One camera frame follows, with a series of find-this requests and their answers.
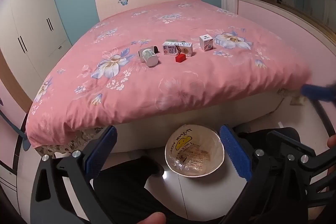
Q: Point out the small white carton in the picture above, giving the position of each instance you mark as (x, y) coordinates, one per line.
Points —
(206, 43)

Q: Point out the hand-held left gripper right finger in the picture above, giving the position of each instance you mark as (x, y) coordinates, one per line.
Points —
(235, 153)

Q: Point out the white milk carton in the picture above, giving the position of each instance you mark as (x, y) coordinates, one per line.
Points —
(173, 49)

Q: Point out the person's left leg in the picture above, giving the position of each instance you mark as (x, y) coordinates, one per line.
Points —
(126, 187)

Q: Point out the white bed base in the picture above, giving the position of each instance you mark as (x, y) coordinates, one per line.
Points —
(147, 134)

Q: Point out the person's left hand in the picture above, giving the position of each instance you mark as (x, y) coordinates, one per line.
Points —
(153, 219)

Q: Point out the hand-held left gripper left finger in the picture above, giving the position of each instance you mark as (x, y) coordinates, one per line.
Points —
(102, 153)

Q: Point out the person's right hand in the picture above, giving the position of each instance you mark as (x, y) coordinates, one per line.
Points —
(332, 141)

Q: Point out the pink floral blanket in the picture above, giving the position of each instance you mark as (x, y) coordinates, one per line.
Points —
(183, 82)

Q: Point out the white bin with yellow face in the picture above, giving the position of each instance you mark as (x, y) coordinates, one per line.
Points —
(197, 140)

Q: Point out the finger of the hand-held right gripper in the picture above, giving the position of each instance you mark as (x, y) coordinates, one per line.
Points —
(315, 92)
(283, 138)

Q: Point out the brown floral bed sheet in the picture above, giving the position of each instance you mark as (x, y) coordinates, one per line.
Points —
(65, 142)

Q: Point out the red block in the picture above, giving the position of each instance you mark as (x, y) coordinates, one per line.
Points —
(181, 58)

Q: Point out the white wardrobe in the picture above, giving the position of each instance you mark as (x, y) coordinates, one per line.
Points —
(34, 24)

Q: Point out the blue floor stand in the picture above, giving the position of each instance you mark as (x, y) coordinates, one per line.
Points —
(25, 144)

